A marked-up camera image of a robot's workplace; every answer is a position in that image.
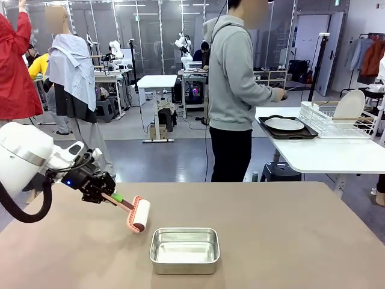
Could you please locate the person's right hand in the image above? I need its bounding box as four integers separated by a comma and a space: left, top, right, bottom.
271, 87, 286, 102

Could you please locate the person in grey hoodie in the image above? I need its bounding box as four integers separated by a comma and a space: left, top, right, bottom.
202, 0, 287, 183

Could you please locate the white round plate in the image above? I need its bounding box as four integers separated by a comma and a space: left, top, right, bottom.
334, 89, 366, 120

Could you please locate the white wire dish rack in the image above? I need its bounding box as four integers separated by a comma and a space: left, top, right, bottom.
299, 101, 378, 140

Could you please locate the black camera pole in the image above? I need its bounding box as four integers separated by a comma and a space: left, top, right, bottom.
307, 32, 330, 106

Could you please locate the black bags pile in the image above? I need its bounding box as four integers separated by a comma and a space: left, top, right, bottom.
288, 59, 312, 84

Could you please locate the pink-framed white lint roller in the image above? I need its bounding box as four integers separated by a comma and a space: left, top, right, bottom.
115, 195, 152, 234

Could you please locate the dark backpack with cloth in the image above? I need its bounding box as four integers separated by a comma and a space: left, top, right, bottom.
156, 101, 179, 132

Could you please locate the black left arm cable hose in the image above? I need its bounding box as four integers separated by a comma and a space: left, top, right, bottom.
0, 173, 55, 225

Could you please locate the pale grey round plate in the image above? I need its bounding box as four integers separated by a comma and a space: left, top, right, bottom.
263, 117, 306, 132

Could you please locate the thin black headset cable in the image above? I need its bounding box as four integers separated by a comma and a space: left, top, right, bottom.
203, 0, 230, 182

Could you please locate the grey hanging shirt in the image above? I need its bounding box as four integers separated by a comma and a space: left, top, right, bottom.
345, 37, 374, 72

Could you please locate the figure in red jacket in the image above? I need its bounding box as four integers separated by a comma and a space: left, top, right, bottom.
0, 0, 45, 125

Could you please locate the grey plastic stool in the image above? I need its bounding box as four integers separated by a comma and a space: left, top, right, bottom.
95, 96, 120, 123

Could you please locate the rectangular steel container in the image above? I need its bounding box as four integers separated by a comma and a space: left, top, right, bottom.
149, 227, 221, 276

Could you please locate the cardboard box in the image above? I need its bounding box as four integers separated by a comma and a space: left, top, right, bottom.
149, 123, 168, 141

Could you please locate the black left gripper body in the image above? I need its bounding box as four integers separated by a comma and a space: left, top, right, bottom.
61, 170, 117, 205

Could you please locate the person in black t-shirt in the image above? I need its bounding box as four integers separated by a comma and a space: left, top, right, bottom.
192, 41, 211, 72

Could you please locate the white rounded side table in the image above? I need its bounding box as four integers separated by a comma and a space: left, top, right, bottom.
254, 107, 385, 176

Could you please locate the white standing desk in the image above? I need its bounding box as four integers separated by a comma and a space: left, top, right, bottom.
137, 74, 179, 143

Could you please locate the person's right forearm grey sleeve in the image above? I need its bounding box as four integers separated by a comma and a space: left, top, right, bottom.
239, 79, 276, 104

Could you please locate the black stool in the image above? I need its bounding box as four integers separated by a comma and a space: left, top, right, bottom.
259, 161, 303, 182

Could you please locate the orange hanging jacket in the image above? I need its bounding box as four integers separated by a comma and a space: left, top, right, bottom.
359, 38, 385, 78

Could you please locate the person in yellow top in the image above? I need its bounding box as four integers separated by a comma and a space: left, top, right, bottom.
28, 53, 51, 82

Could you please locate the black utility cart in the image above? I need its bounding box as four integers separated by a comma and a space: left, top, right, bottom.
339, 85, 385, 101

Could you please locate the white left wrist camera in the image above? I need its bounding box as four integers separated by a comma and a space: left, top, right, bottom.
66, 141, 86, 158

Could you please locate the dark brown serving tray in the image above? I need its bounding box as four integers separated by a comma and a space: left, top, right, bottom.
258, 115, 319, 140

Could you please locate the mannequin with blue-grey shirt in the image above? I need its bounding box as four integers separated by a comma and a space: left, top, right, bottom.
43, 5, 117, 182

